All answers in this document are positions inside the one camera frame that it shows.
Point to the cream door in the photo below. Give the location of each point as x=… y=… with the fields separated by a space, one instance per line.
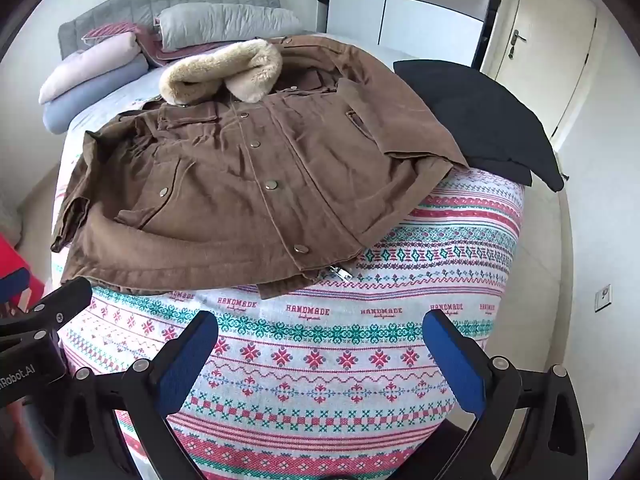
x=550 y=60

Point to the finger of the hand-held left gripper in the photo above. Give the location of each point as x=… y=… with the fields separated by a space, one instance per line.
x=12 y=290
x=65 y=300

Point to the white wall socket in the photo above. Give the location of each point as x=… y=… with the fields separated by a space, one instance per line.
x=602 y=299

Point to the pink pillow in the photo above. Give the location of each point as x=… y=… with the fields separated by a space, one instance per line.
x=85 y=65

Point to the maroon folded bedcover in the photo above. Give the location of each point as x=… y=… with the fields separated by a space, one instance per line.
x=150 y=50

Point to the brown jacket with fleece collar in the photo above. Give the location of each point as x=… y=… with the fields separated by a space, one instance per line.
x=300 y=160

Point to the grey pillow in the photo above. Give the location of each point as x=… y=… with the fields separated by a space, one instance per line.
x=225 y=22

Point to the white and grey wardrobe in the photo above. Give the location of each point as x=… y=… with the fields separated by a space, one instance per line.
x=400 y=10

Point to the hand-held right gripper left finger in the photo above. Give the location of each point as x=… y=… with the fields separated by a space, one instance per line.
x=187 y=365

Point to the red chair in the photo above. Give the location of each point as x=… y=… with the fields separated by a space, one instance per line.
x=15 y=255

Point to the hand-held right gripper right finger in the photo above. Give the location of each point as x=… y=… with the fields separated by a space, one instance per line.
x=457 y=367

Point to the blue-grey pillow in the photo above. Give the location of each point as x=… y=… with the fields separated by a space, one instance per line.
x=75 y=105

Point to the black folded garment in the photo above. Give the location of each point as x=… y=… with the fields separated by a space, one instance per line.
x=475 y=110

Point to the patterned knit-print blanket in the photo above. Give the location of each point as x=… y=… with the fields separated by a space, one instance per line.
x=325 y=350

